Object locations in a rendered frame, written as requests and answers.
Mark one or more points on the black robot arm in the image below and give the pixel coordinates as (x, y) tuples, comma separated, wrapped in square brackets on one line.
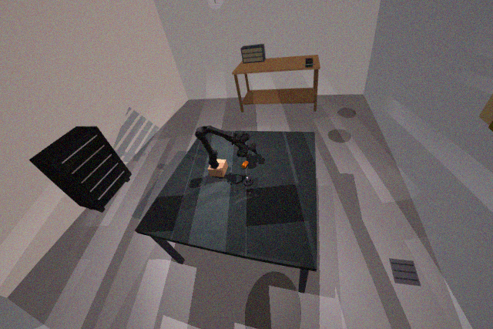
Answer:
[(234, 138)]

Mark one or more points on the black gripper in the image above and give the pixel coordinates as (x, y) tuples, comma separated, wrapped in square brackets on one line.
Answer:
[(252, 148)]

